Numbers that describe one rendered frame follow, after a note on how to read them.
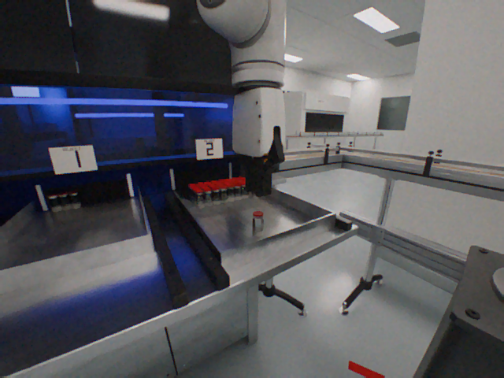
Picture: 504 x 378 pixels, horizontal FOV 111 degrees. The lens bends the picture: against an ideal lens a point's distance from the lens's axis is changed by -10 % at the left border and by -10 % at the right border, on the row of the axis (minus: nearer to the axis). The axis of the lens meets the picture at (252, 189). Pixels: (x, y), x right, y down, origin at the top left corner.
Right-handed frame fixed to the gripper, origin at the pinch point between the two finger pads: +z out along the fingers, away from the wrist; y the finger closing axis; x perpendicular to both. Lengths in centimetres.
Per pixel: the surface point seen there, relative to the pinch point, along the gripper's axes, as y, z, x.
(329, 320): -19, 99, 64
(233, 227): -5.3, 10.6, -2.7
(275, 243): 6.2, 9.2, -0.7
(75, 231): -21.0, 10.4, -32.5
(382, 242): -12, 52, 94
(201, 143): -30.6, -5.4, 0.0
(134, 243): -4.9, 8.3, -21.1
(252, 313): -32, 76, 19
